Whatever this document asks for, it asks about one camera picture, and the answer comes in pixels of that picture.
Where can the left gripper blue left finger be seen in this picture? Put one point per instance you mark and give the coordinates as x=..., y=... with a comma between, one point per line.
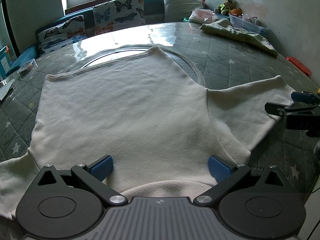
x=90, y=178

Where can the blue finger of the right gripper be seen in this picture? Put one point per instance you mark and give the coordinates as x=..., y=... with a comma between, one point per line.
x=281, y=110
x=305, y=97

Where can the cream white sweater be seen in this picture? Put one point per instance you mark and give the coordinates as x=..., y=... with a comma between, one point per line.
x=157, y=123

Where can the red small box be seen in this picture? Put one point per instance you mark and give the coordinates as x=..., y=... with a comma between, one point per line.
x=300, y=66

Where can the green quilted star tablecloth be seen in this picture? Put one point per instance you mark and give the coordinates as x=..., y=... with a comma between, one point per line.
x=216, y=62

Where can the clear plastic storage box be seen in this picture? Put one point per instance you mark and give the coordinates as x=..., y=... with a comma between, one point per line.
x=248, y=26

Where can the plush toy bear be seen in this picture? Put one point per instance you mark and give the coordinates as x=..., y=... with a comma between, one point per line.
x=229, y=7

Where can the pink folded garment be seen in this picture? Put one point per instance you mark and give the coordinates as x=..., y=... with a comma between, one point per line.
x=203, y=16

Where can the small clear card box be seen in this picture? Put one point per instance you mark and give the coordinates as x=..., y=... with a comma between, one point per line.
x=27, y=66

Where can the grey plain cushion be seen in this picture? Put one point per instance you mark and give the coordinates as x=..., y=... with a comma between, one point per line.
x=177, y=10

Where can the butterfly pillow lying low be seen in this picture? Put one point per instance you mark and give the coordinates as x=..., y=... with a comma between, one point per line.
x=71, y=31

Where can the teal sofa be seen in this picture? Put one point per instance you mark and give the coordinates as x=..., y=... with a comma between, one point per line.
x=153, y=10

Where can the butterfly pillow near window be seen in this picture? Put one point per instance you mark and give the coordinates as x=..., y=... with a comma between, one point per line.
x=118, y=14

